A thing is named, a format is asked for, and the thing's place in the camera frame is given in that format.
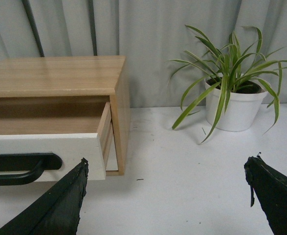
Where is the green spider plant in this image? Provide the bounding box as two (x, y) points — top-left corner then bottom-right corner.
(172, 26), (287, 139)

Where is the white front wooden drawer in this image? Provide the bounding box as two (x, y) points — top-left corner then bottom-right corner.
(0, 96), (118, 182)

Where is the white plant pot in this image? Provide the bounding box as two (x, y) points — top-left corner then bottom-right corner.
(206, 84), (268, 132)

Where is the grey curtain backdrop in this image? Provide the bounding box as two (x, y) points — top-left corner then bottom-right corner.
(0, 0), (287, 107)

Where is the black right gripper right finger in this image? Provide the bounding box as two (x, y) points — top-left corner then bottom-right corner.
(244, 155), (287, 235)

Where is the light wooden cabinet box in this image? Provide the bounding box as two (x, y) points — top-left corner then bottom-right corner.
(0, 56), (131, 176)

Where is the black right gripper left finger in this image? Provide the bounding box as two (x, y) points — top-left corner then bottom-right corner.
(0, 158), (88, 235)

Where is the black drawer handle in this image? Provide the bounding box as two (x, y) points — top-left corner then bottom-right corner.
(0, 153), (63, 186)

